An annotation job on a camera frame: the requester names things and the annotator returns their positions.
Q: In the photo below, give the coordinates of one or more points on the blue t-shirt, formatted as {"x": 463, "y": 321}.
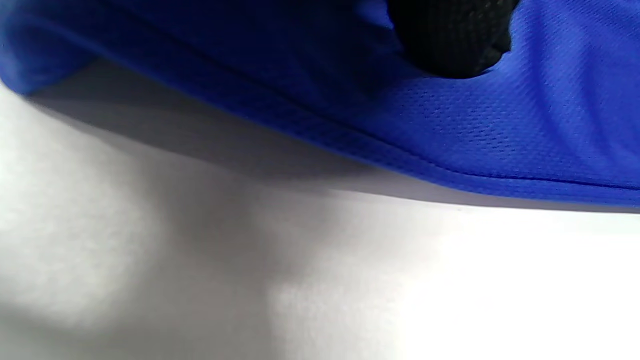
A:
{"x": 250, "y": 50}

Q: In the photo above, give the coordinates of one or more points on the person's left hand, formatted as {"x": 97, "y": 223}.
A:
{"x": 450, "y": 35}

